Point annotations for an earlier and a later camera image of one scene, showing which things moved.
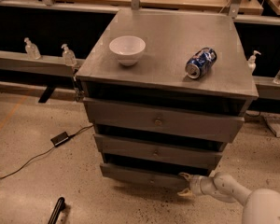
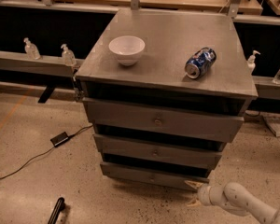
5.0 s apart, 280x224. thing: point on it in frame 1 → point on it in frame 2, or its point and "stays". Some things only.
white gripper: x=195 y=183 → x=203 y=194
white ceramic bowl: x=127 y=49 stays
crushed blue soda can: x=201 y=63 stays
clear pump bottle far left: x=32 y=49 stays
